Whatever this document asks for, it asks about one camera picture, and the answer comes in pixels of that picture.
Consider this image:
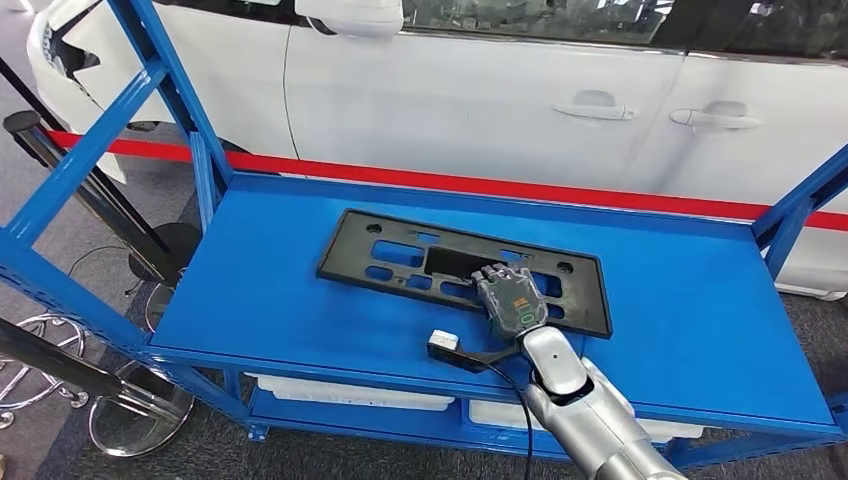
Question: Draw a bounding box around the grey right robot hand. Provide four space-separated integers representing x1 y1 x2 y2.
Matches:
471 263 550 341

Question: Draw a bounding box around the black plastic plate frame part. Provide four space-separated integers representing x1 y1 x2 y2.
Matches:
316 208 614 340

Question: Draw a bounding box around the blue metal shelf rack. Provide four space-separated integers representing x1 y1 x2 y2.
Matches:
0 0 848 472

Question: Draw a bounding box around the white plastic bin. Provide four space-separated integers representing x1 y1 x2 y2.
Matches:
254 374 456 412
468 399 705 444

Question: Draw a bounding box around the red barrier belt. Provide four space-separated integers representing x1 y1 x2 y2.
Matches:
46 130 848 233

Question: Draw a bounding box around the white car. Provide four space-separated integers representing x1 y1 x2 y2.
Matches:
26 0 848 303

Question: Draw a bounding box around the chrome stanchion base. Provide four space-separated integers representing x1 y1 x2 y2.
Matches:
144 283 177 334

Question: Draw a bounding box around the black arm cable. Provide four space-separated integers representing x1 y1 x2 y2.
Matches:
486 364 535 480

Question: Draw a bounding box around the thin black floor cable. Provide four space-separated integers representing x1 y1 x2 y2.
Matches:
68 245 144 297

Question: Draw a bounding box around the chrome wire stand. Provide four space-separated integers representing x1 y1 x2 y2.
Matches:
0 313 91 431

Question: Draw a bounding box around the chrome stanchion post with base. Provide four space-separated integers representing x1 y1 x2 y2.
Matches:
0 316 197 460

